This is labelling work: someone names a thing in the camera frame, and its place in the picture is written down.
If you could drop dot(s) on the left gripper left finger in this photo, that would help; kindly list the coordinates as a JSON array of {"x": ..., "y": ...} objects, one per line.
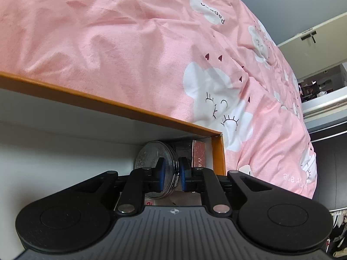
[{"x": 133, "y": 188}]

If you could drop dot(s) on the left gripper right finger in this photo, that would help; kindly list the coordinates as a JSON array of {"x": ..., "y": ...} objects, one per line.
[{"x": 211, "y": 187}]

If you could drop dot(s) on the round metal tin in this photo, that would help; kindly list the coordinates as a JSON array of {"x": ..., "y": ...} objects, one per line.
[{"x": 162, "y": 158}]

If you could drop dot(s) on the illustrated card box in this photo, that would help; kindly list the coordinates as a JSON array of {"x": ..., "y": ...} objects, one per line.
[{"x": 202, "y": 153}]

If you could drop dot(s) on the orange cardboard box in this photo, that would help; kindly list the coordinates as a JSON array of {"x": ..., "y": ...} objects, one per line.
[{"x": 54, "y": 137}]

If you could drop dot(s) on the pink cloud duvet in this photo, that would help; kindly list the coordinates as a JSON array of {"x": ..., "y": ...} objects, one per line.
[{"x": 207, "y": 62}]

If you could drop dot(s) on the black wardrobe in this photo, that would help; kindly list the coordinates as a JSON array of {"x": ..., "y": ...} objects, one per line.
[{"x": 330, "y": 148}]

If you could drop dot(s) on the beige door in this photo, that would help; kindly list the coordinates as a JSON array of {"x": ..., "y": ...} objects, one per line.
[{"x": 317, "y": 49}]

